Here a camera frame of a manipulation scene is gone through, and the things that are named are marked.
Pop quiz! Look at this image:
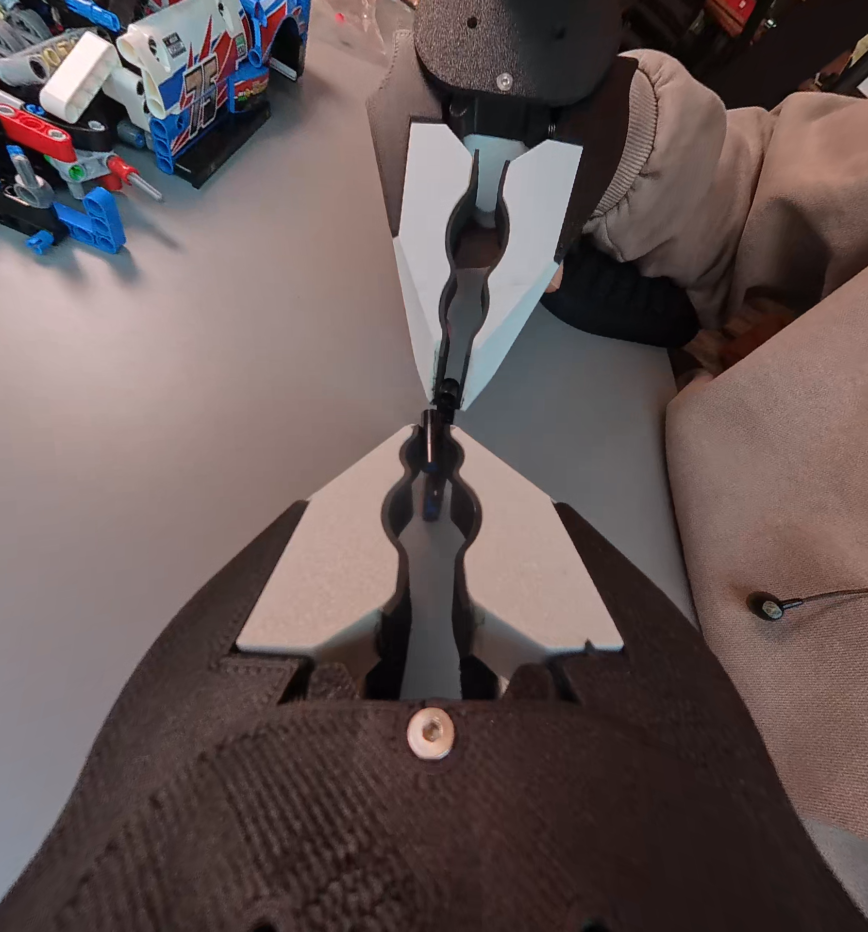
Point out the black five hole beam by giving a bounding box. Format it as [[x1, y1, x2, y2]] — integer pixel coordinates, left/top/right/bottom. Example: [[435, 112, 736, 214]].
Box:
[[419, 409, 451, 523]]

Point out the partly built toy brick car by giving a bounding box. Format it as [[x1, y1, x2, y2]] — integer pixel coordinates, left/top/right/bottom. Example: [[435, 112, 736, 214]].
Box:
[[0, 0, 313, 257]]

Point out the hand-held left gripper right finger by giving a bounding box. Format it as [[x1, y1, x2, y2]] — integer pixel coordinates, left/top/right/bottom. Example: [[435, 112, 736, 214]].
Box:
[[450, 428, 626, 694]]

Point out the black sweatshirt drawstring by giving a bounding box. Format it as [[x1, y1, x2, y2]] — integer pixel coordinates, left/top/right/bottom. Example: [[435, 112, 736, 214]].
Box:
[[745, 584, 868, 622]]

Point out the grey desk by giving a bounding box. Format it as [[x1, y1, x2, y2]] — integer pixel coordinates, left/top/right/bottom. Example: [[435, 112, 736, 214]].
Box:
[[0, 15, 697, 911]]

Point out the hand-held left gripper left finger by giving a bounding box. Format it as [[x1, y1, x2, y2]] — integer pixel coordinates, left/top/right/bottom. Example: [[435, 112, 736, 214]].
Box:
[[234, 426, 415, 683]]

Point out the person's right forearm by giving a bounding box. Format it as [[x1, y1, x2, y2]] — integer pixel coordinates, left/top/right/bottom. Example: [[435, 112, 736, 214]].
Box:
[[583, 48, 868, 332]]

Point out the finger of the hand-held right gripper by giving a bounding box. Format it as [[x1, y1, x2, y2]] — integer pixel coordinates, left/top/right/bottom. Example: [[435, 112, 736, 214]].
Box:
[[454, 140, 585, 414], [394, 116, 480, 406]]

